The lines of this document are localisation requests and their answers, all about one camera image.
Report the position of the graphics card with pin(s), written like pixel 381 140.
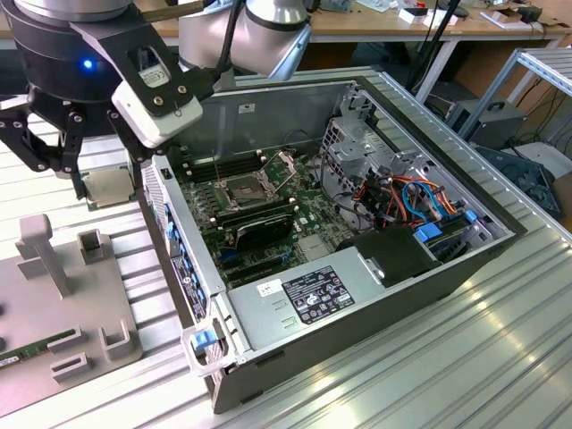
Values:
pixel 263 232

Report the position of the black stand pole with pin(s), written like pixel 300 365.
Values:
pixel 442 27

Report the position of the blue plastic latch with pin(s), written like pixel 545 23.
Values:
pixel 200 338

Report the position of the brown cardboard box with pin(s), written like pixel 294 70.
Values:
pixel 487 67

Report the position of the green RAM stick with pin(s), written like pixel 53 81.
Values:
pixel 259 212
pixel 36 349

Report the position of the silver power supply unit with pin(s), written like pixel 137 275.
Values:
pixel 259 317

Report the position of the grey parts rack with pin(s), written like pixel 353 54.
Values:
pixel 44 313

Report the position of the silver CPU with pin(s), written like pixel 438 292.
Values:
pixel 109 187

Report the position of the silver metal drive cage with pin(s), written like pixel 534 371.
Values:
pixel 353 152

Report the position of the black expansion slot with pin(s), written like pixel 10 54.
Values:
pixel 254 268

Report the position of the silver finned heatsink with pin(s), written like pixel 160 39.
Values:
pixel 315 248

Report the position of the wooden office desk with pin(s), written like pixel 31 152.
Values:
pixel 380 27

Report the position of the open cardboard box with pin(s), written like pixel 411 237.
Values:
pixel 505 18

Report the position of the dark teal bag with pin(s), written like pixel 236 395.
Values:
pixel 523 174

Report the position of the aluminium profile frame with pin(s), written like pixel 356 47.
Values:
pixel 540 67

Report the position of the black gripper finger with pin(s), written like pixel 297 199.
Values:
pixel 136 179
pixel 44 156

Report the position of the white latched RAM slot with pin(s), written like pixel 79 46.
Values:
pixel 205 159
pixel 201 168

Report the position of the green motherboard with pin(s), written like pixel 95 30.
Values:
pixel 313 210

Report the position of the white case label sticker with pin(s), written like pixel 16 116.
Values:
pixel 246 107

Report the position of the dark grey equipment box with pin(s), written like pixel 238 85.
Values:
pixel 496 127

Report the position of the small white box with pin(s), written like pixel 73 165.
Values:
pixel 413 15

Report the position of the open PC case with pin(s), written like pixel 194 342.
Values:
pixel 357 357

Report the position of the CPU socket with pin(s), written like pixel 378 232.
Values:
pixel 243 193

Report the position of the blue expansion slot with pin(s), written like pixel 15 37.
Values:
pixel 229 257

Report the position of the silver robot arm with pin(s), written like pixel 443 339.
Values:
pixel 268 40

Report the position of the black latched RAM slot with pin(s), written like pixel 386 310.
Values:
pixel 201 164
pixel 268 202
pixel 201 173

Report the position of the blue disk carrier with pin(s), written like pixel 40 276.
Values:
pixel 426 234

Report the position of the small blue clip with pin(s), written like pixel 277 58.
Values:
pixel 469 216

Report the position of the black plastic shroud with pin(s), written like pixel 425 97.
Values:
pixel 393 254

